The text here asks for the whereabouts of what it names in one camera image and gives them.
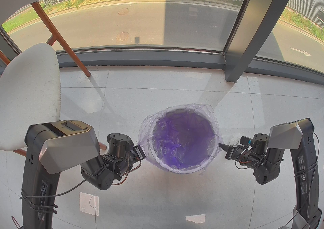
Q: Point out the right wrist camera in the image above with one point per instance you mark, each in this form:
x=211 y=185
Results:
x=245 y=141

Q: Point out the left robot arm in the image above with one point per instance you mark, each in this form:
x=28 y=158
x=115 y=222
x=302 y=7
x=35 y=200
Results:
x=65 y=147

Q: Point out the window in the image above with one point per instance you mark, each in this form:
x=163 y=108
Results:
x=253 y=33

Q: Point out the crumpled white paper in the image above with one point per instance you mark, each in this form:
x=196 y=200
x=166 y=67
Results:
x=235 y=140

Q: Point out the purple plastic bag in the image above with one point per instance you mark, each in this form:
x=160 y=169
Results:
x=182 y=132

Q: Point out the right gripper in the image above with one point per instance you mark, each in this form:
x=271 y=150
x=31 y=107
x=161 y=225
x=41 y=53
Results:
x=236 y=153

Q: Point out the white trash bin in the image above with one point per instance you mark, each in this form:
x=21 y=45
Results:
x=187 y=169

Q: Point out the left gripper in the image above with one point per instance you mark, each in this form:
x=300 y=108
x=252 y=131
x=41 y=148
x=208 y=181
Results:
x=138 y=153

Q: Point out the white chair with wooden legs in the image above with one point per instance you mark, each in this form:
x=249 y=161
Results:
x=30 y=84

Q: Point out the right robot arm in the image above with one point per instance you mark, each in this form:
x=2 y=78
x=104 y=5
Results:
x=286 y=134

